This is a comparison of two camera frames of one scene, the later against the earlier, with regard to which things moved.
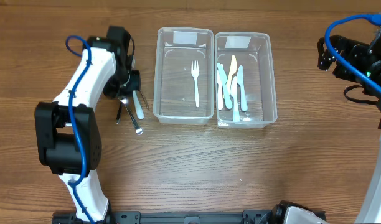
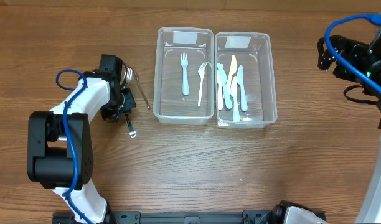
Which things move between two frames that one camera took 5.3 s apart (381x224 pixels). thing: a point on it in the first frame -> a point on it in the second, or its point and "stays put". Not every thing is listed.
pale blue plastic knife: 240,81 stays put
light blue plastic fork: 138,104 -> 184,63
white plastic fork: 195,71 -> 201,72
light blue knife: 228,101 stays put
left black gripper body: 133,82 -> 127,101
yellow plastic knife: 232,71 stays put
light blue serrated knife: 233,92 stays put
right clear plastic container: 245,93 stays put
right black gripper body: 338,55 stays put
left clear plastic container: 183,79 stays put
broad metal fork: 139,129 -> 132,132
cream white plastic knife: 220,91 stays put
